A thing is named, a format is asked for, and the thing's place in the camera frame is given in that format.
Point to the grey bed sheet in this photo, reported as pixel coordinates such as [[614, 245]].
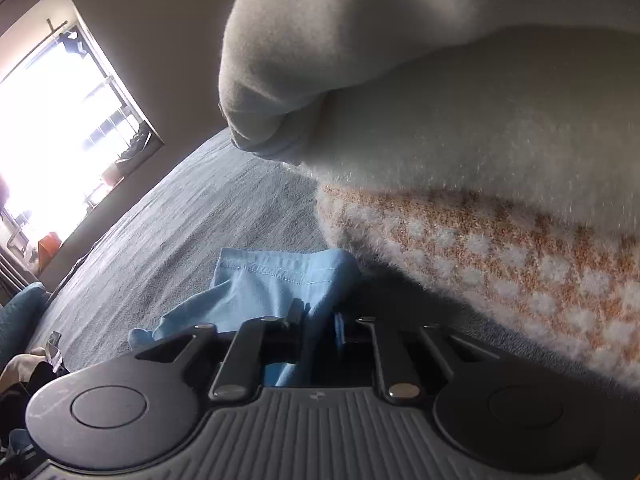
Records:
[[200, 220]]

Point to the dark shoes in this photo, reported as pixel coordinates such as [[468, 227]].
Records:
[[136, 142]]

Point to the bright window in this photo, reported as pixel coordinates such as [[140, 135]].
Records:
[[60, 135]]

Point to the folded pink knit blanket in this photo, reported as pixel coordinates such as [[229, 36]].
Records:
[[500, 270]]

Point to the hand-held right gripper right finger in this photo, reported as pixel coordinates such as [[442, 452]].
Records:
[[340, 330]]

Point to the folded white blanket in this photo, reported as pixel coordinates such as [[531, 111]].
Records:
[[425, 85]]

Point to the orange item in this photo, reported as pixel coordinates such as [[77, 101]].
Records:
[[50, 247]]

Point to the light blue shirt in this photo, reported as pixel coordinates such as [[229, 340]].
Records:
[[280, 280]]

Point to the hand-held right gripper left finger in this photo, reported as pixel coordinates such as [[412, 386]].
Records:
[[295, 317]]

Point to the black garment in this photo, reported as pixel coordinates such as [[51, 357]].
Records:
[[20, 405]]

